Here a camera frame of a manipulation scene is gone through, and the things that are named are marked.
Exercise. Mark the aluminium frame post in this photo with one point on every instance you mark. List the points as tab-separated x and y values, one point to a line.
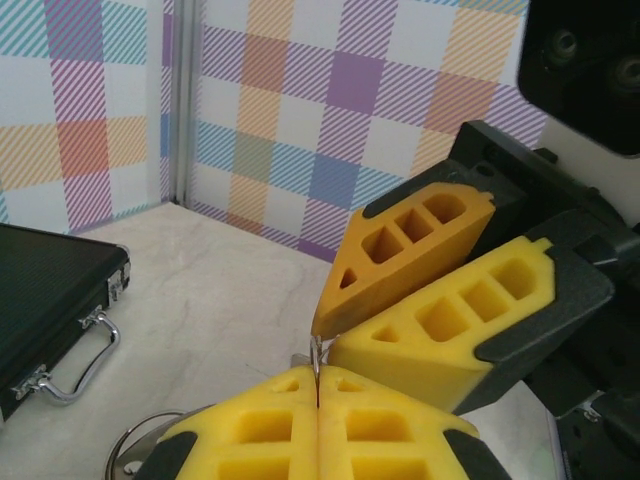
185	100

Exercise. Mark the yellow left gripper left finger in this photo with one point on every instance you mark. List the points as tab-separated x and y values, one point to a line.
260	425

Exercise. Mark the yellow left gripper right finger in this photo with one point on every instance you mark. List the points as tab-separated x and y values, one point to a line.
380	425

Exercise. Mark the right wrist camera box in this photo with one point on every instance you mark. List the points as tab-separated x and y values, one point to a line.
585	65

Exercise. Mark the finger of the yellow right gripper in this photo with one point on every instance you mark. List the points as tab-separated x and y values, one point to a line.
440	325
400	270

